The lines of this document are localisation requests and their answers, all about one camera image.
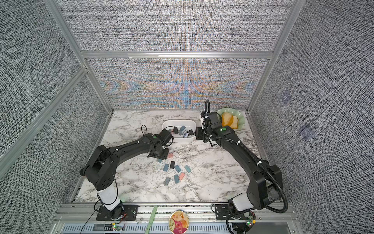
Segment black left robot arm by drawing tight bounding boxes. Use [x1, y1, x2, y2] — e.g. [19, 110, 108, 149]
[79, 134, 173, 212]

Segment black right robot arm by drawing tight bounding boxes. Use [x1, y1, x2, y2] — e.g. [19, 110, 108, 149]
[195, 127, 288, 214]

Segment white storage box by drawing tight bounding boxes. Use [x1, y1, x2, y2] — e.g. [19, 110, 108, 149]
[162, 120, 197, 142]

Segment teal eraser bottom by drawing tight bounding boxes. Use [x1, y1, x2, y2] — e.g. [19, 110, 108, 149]
[173, 175, 179, 184]

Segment bread pieces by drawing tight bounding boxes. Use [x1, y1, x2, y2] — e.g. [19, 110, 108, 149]
[221, 112, 239, 129]

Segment green scalloped plate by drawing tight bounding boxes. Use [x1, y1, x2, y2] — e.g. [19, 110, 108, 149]
[217, 108, 246, 131]

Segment round colourful tin lid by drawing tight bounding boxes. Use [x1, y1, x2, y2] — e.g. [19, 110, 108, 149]
[168, 210, 190, 234]

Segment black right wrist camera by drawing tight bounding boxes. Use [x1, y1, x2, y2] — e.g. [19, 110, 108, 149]
[199, 111, 222, 129]

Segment green strip on rail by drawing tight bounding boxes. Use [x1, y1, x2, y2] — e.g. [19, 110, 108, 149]
[144, 205, 158, 234]

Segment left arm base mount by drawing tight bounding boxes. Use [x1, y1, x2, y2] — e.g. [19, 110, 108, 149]
[96, 203, 139, 222]

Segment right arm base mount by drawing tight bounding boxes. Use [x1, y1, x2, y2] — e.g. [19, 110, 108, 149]
[211, 203, 238, 220]

